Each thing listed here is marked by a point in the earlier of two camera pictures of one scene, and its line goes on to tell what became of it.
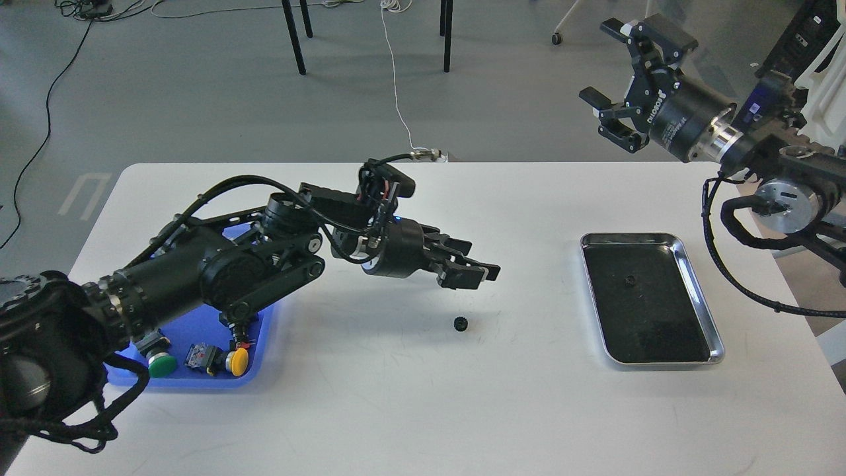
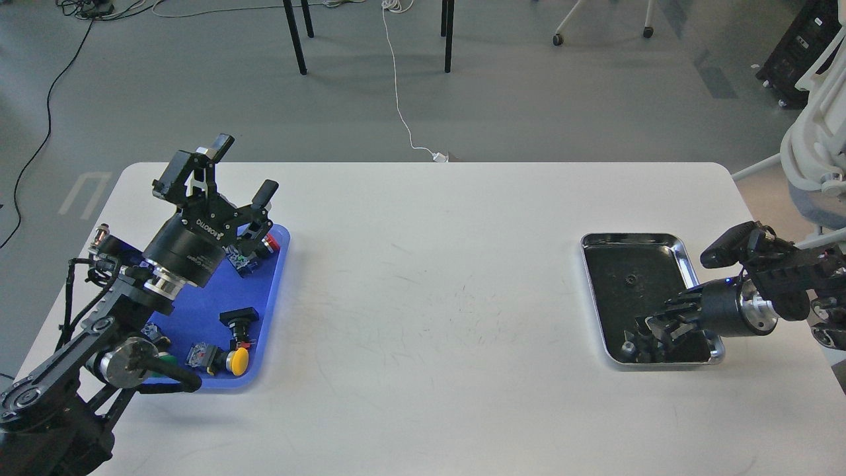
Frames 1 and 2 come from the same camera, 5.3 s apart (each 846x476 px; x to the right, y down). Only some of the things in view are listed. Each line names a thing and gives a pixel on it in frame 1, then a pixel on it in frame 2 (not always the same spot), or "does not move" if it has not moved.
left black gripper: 402,252 to 192,244
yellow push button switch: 211,358 does not move
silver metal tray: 650,307 does not move
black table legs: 445,30 does not move
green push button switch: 155,347 does not move
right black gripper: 691,121 to 730,307
